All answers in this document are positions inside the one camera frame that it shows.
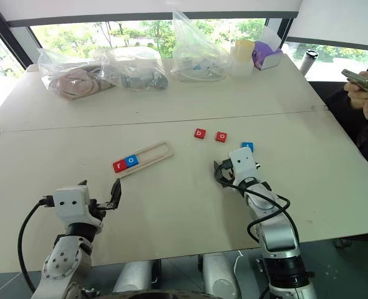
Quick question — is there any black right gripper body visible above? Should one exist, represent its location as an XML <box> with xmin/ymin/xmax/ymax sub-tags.
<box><xmin>216</xmin><ymin>168</ymin><xmax>236</xmax><ymax>187</ymax></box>

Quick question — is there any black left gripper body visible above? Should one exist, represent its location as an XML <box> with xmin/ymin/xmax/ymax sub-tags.
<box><xmin>88</xmin><ymin>199</ymin><xmax>116</xmax><ymax>222</ymax></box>

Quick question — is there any red letter tile r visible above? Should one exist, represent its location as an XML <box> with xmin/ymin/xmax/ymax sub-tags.
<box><xmin>112</xmin><ymin>159</ymin><xmax>127</xmax><ymax>174</ymax></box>

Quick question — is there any wooden letter tile rack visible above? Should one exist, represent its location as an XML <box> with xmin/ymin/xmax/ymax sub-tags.
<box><xmin>112</xmin><ymin>140</ymin><xmax>175</xmax><ymax>179</ymax></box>

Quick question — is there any blue letter tile o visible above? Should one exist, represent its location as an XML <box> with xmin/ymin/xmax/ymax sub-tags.
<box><xmin>123</xmin><ymin>154</ymin><xmax>140</xmax><ymax>169</ymax></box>

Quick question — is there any silver rounded robot leg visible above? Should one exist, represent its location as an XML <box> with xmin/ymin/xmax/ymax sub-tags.
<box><xmin>202</xmin><ymin>252</ymin><xmax>243</xmax><ymax>299</ymax></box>
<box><xmin>112</xmin><ymin>260</ymin><xmax>155</xmax><ymax>294</ymax></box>

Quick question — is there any person's right hand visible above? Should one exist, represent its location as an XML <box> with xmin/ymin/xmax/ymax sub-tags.
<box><xmin>343</xmin><ymin>70</ymin><xmax>368</xmax><ymax>110</ymax></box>

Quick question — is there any pink cloth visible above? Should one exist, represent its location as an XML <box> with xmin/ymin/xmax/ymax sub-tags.
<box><xmin>51</xmin><ymin>67</ymin><xmax>115</xmax><ymax>101</ymax></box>

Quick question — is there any white plastic container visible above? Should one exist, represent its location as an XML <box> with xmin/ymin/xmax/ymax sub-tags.
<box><xmin>230</xmin><ymin>46</ymin><xmax>254</xmax><ymax>77</ymax></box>

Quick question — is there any grey item in bag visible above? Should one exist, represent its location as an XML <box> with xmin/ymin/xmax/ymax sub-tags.
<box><xmin>120</xmin><ymin>72</ymin><xmax>170</xmax><ymax>92</ymax></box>

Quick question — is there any purple tissue box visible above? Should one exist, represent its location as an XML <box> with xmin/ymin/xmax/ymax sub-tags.
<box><xmin>252</xmin><ymin>26</ymin><xmax>284</xmax><ymax>71</ymax></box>

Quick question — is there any clear bag with pink cloth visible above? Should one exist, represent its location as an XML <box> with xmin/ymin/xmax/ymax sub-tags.
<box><xmin>37</xmin><ymin>47</ymin><xmax>120</xmax><ymax>102</ymax></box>

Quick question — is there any yellow plastic cup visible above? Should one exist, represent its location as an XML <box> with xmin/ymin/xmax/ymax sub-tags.
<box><xmin>235</xmin><ymin>39</ymin><xmax>256</xmax><ymax>62</ymax></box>

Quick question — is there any tall clear plastic bag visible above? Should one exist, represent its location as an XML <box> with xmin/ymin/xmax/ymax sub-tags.
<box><xmin>170</xmin><ymin>10</ymin><xmax>235</xmax><ymax>83</ymax></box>

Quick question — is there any person in dark clothing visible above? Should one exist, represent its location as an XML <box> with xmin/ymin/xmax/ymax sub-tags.
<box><xmin>324</xmin><ymin>55</ymin><xmax>368</xmax><ymax>184</ymax></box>

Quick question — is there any clear bag with grey item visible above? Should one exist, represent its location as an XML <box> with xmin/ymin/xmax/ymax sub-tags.
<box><xmin>104</xmin><ymin>45</ymin><xmax>170</xmax><ymax>92</ymax></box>

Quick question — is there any white and black bottle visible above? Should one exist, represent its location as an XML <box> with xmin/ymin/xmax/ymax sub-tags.
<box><xmin>299</xmin><ymin>49</ymin><xmax>319</xmax><ymax>76</ymax></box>

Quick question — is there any smartphone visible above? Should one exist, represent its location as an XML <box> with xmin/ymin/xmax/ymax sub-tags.
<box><xmin>341</xmin><ymin>69</ymin><xmax>368</xmax><ymax>93</ymax></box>

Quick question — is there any white roller blind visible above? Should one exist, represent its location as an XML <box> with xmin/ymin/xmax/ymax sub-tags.
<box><xmin>283</xmin><ymin>0</ymin><xmax>368</xmax><ymax>48</ymax></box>
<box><xmin>0</xmin><ymin>0</ymin><xmax>301</xmax><ymax>28</ymax></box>

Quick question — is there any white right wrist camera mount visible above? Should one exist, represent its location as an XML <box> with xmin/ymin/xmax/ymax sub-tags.
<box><xmin>228</xmin><ymin>147</ymin><xmax>256</xmax><ymax>185</ymax></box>

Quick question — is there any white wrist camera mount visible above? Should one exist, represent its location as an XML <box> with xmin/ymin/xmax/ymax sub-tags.
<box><xmin>228</xmin><ymin>147</ymin><xmax>256</xmax><ymax>185</ymax></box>
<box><xmin>52</xmin><ymin>185</ymin><xmax>104</xmax><ymax>233</ymax></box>

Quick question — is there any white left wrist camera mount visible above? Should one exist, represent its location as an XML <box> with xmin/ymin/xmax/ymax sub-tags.
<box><xmin>52</xmin><ymin>185</ymin><xmax>104</xmax><ymax>233</ymax></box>

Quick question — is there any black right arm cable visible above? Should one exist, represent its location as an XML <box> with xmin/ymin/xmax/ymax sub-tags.
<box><xmin>214</xmin><ymin>160</ymin><xmax>301</xmax><ymax>247</ymax></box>

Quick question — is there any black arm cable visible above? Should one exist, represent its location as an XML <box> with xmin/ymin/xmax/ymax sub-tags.
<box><xmin>17</xmin><ymin>195</ymin><xmax>56</xmax><ymax>293</ymax></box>
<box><xmin>214</xmin><ymin>160</ymin><xmax>301</xmax><ymax>247</ymax></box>

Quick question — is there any white string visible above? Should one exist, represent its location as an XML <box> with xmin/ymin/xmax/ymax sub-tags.
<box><xmin>233</xmin><ymin>250</ymin><xmax>246</xmax><ymax>272</ymax></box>

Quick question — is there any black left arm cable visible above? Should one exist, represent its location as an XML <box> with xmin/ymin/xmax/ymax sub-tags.
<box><xmin>17</xmin><ymin>195</ymin><xmax>56</xmax><ymax>293</ymax></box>

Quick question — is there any white coiled cable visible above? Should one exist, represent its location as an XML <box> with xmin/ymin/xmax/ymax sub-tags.
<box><xmin>171</xmin><ymin>66</ymin><xmax>226</xmax><ymax>82</ymax></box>

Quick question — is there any black window frame post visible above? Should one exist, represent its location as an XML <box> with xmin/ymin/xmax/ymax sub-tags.
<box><xmin>0</xmin><ymin>0</ymin><xmax>32</xmax><ymax>70</ymax></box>

